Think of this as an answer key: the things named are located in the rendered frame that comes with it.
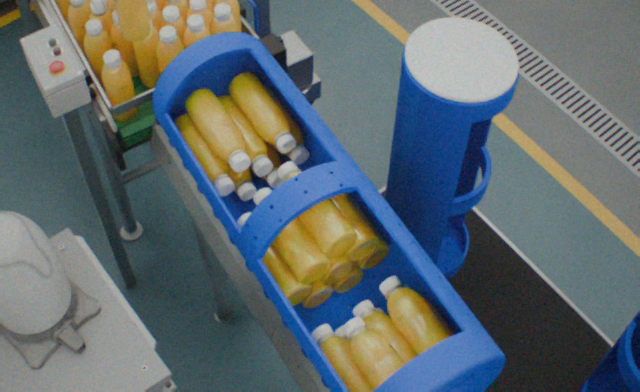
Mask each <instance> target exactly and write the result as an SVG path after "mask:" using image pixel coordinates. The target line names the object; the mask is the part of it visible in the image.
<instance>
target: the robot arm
mask: <svg viewBox="0 0 640 392"><path fill-rule="evenodd" d="M100 312H101V305H100V302H99V301H98V300H97V299H95V298H92V297H90V296H88V295H86V294H85V293H84V292H83V290H82V289H81V288H80V287H79V286H78V285H77V284H75V283H74V282H73V281H72V280H71V279H70V278H69V277H67V273H66V271H65V268H64V266H63V264H62V261H61V259H60V257H59V255H58V254H57V252H56V250H55V249H54V247H53V245H52V243H51V241H50V240H49V238H48V237H47V236H46V234H45V232H44V231H43V230H42V229H41V228H40V227H39V226H38V225H37V224H35V223H34V222H33V221H31V220H30V219H29V218H27V217H25V216H22V215H20V214H18V213H14V212H8V211H0V332H1V333H2V334H3V335H4V336H5V337H6V338H7V339H8V340H9V341H10V342H11V343H12V344H13V345H14V346H15V348H17V349H18V350H19V351H20V352H21V353H22V354H23V355H24V357H25V359H26V362H27V364H28V365H29V366H30V368H32V369H34V370H40V369H41V368H43V367H44V364H45V362H46V361H47V360H48V359H49V357H50V355H51V354H52V353H53V352H55V351H56V350H57V349H58V348H59V347H60V346H61V345H62V344H63V345H65V346H66V347H68V348H69V349H71V350H73V351H74V352H75V353H76V354H78V353H79V354H81V353H83V352H84V351H85V350H86V345H85V344H84V342H83V341H82V340H81V339H80V337H79V336H78V335H77V333H76V331H77V330H78V329H79V328H80V327H81V326H82V325H84V324H85V323H86V321H87V320H88V321H89V320H90V319H92V318H94V317H96V316H98V315H99V313H100Z"/></svg>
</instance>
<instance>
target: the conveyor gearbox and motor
mask: <svg viewBox="0 0 640 392"><path fill-rule="evenodd" d="M279 36H281V38H282V39H283V42H284V44H285V45H284V46H286V48H287V73H286V74H287V75H288V77H289V78H290V80H291V81H292V83H293V84H294V85H296V86H297V88H298V89H299V90H300V92H301V93H302V94H303V95H304V97H305V98H306V99H307V101H308V103H310V105H311V106H312V104H314V103H315V101H316V99H318V98H320V97H321V79H320V78H319V77H318V76H317V74H316V73H315V72H314V51H311V50H310V49H309V48H308V47H307V45H306V44H305V43H304V42H303V41H302V39H301V38H300V37H299V36H298V33H296V32H295V31H290V32H286V33H284V34H282V35H279Z"/></svg>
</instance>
